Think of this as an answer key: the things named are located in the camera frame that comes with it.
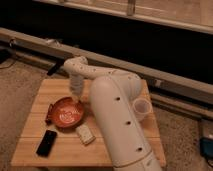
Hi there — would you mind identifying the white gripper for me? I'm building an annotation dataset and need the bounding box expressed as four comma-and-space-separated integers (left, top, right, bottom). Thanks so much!
70, 74, 84, 104

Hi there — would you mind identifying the orange ceramic bowl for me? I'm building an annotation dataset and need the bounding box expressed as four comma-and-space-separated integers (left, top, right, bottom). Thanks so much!
50, 97, 84, 128

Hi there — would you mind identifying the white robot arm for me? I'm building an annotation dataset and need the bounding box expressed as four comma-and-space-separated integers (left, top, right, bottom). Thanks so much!
64, 56, 162, 171

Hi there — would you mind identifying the white remote control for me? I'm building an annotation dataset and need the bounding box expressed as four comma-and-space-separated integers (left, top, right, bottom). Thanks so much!
76, 124, 95, 145

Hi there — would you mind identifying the wooden table board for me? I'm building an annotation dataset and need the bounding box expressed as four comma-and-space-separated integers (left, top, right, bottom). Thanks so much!
10, 78, 167, 168

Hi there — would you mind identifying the black smartphone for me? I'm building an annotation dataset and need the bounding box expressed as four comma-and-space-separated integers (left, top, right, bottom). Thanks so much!
36, 130, 57, 157

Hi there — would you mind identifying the clear plastic cup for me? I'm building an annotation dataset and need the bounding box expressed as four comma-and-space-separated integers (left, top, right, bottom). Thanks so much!
132, 98, 152, 121

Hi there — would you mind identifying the blue object at right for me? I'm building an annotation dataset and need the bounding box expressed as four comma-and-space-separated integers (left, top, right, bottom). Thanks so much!
200, 137, 213, 159

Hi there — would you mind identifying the black handle on rail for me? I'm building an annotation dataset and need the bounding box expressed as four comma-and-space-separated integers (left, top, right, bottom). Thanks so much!
47, 62, 63, 76

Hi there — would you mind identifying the metal rail beam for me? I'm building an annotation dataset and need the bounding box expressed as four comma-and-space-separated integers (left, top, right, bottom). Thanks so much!
0, 27, 213, 105

